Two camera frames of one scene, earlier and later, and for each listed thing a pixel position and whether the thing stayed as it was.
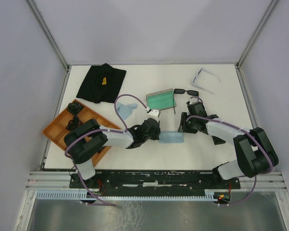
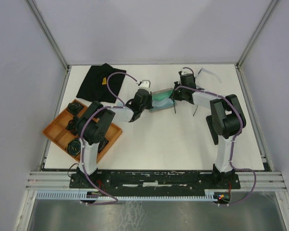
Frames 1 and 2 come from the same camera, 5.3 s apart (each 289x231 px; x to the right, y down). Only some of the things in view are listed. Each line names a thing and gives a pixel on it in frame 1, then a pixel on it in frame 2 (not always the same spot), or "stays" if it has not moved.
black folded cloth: [102, 83] stays
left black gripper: [156, 136] → [150, 105]
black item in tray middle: [73, 123] stays
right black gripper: [183, 126] → [174, 95]
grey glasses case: [161, 100] stays
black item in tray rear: [74, 108] stays
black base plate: [154, 183] stays
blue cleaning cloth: [171, 137] → [162, 104]
